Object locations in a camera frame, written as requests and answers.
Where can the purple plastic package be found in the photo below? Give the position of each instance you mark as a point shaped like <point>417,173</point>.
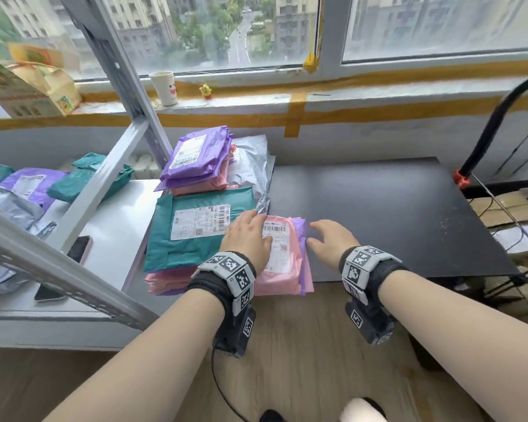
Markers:
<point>44,188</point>
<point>309,268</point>
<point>180,184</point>
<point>211,149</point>

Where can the clear grey plastic bag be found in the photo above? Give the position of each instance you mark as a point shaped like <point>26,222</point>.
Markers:
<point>9,210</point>

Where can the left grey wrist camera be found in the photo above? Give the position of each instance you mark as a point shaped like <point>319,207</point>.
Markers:
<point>235,331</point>

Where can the white paper cup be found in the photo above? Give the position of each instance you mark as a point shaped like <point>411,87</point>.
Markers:
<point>165,90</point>

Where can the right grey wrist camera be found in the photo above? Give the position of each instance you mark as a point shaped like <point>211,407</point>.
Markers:
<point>369,323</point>

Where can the brown cardboard box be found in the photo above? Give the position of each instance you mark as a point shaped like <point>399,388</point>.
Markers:
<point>519,241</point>
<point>506,210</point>
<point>510,294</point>

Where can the grey-white mailer bag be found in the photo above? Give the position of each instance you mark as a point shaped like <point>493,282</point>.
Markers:
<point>251,166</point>

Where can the person's right forearm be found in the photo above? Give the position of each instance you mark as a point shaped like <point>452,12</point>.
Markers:
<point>466,338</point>

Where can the person's left forearm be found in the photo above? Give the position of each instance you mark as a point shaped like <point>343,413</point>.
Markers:
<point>145,360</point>

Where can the marker wristband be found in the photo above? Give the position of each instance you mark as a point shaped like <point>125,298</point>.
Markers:
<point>369,268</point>
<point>224,276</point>

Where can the colourful printed paper box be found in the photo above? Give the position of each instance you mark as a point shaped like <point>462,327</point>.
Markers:
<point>35,92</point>

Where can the person's right leg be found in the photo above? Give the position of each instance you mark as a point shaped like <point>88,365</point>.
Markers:
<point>356,412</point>

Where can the yellow rubber duck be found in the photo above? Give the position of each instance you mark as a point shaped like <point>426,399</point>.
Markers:
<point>206,91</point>

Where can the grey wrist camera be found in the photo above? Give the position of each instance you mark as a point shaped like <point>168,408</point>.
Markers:
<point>369,323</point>
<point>235,331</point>

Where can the yellow tape piece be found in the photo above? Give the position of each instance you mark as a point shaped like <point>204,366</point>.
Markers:
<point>311,63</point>

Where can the white framed window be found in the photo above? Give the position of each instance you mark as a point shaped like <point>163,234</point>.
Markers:
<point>330,30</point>

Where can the white radiator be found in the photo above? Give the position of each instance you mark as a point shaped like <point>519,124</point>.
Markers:
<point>145,166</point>

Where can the white metal shelf rack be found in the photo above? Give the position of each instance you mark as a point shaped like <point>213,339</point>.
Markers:
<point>114,215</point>

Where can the person's right hand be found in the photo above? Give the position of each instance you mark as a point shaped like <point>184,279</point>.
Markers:
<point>334,243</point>

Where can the person's left hand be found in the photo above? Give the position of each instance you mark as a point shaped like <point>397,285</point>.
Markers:
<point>246,241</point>

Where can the right marker wristband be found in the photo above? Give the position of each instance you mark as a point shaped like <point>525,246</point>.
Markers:
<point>369,268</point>

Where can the left marker wristband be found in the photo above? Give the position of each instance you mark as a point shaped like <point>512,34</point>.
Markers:
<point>224,276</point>

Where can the black smartphone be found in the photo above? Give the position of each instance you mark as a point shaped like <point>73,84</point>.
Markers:
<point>77,250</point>

